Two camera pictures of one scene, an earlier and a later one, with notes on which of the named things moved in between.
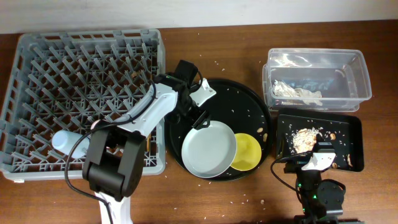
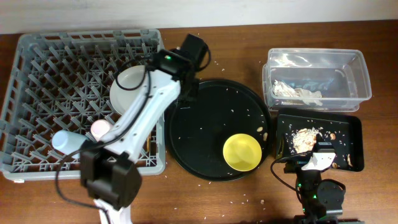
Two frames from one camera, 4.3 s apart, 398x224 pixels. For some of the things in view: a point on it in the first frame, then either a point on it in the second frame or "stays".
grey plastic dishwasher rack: (68, 80) stays
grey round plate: (208, 151) → (127, 86)
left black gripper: (193, 116) → (189, 93)
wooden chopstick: (148, 142) stays
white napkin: (309, 97) stays
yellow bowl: (248, 154) stays
